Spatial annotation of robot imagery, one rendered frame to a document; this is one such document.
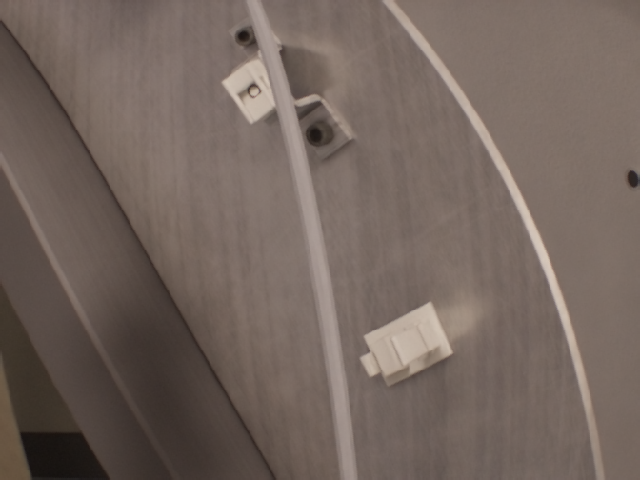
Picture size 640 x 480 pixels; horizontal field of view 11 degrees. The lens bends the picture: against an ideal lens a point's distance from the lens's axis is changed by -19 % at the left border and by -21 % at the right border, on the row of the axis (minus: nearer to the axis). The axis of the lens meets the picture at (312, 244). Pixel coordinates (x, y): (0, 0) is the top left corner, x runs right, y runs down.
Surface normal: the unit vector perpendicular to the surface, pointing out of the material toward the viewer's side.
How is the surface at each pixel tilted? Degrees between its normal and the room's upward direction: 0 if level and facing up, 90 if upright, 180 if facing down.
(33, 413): 90
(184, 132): 90
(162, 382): 65
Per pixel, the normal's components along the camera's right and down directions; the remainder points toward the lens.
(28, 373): 0.20, 0.15
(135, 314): 0.72, -0.48
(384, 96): -0.47, 0.20
